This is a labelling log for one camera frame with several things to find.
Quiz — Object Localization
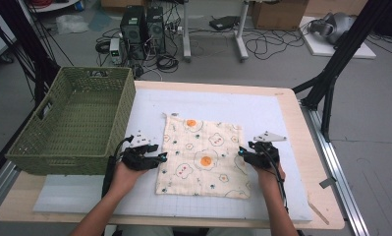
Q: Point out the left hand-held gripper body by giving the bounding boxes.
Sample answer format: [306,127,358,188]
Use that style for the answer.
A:
[121,130,160,171]

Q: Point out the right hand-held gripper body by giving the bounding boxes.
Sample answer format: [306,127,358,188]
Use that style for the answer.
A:
[244,131,288,170]

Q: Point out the cream egg-print cloth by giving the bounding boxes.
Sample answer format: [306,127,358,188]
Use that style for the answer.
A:
[154,112,252,201]

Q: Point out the green woven basket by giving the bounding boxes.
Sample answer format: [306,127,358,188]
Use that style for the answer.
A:
[5,66,137,177]

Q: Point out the person's right hand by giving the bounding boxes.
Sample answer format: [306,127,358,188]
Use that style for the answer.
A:
[253,162,287,192]

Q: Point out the person's left hand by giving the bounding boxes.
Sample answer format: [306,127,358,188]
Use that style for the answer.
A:
[109,161,149,198]

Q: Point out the white grid mat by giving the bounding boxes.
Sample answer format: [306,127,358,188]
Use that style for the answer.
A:
[32,88,313,222]

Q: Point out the grey tape piece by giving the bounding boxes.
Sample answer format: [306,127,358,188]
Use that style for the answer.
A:
[318,176,338,190]

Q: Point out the thin wooden stick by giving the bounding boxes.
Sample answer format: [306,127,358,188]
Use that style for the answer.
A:
[307,200,331,226]

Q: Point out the small grey power supply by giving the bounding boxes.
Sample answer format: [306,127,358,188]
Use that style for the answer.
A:
[109,37,124,66]

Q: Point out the white desk leg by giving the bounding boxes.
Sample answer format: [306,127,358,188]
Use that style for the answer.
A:
[234,0,251,62]
[182,0,193,63]

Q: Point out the black computer tower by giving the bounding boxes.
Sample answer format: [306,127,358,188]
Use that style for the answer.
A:
[119,5,147,61]
[145,6,167,55]

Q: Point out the white floor board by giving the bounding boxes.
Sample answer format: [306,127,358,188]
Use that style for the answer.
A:
[299,16,377,60]

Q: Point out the black flat device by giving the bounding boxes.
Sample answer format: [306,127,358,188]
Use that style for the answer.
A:
[208,15,242,31]

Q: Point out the brown cardboard box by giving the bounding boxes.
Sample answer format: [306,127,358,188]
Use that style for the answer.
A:
[251,0,310,31]

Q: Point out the grey headset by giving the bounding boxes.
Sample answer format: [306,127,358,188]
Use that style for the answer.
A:
[308,12,357,45]

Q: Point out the clear plastic bag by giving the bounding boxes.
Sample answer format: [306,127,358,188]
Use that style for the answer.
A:
[55,14,90,35]

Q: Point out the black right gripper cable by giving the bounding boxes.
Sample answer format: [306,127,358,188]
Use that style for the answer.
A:
[261,143,290,211]

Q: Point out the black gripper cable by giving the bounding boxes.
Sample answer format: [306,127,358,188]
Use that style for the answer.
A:
[261,143,290,211]
[101,134,135,199]

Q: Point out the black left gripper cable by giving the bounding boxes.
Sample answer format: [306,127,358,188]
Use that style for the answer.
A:
[101,134,135,199]

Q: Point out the aluminium rail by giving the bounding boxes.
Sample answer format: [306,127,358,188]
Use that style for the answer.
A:
[0,160,21,214]
[301,104,370,236]

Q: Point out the coiled black cable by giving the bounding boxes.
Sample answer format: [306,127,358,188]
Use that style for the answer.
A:
[155,53,180,74]

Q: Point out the tangled black floor cables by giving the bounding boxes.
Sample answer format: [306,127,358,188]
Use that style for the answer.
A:
[243,28,305,61]

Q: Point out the black metal stand with cables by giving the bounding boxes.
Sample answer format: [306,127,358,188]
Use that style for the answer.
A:
[0,0,62,108]

